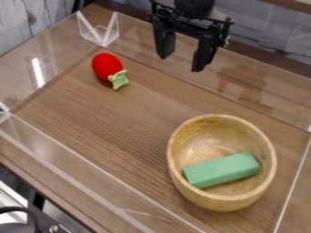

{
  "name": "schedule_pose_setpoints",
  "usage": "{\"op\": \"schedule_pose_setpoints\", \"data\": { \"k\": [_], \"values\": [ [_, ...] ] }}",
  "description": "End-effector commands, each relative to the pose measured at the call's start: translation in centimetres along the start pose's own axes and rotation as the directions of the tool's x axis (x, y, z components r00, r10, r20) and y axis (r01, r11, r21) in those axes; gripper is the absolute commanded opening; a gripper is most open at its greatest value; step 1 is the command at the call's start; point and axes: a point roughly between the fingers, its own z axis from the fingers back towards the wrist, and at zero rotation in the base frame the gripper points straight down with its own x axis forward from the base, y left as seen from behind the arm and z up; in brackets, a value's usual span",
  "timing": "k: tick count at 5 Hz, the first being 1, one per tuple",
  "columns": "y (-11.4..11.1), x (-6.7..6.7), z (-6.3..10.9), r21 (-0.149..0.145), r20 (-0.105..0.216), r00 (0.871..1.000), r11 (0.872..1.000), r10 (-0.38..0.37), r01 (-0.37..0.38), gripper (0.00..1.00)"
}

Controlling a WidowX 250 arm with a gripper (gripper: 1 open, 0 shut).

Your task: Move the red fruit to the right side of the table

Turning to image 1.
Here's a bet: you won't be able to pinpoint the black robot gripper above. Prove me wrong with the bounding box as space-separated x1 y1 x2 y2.
150 0 235 72

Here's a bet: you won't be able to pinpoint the red plush fruit green stem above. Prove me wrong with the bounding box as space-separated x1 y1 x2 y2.
91 53 128 90

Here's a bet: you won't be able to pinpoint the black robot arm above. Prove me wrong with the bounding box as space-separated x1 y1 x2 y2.
150 0 235 72

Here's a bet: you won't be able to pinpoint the wooden bowl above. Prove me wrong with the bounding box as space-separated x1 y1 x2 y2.
167 114 278 212

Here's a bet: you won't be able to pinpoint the green rectangular block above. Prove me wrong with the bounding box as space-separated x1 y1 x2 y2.
183 152 260 189

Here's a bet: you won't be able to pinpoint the clear acrylic corner bracket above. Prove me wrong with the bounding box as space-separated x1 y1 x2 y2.
76 11 119 47

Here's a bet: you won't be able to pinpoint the clear acrylic enclosure walls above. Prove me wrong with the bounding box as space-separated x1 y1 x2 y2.
0 14 311 233

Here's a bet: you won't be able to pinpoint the black metal table frame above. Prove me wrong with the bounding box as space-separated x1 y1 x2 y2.
26 189 78 233

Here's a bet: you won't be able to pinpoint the black cable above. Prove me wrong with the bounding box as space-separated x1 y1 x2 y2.
0 206 42 233

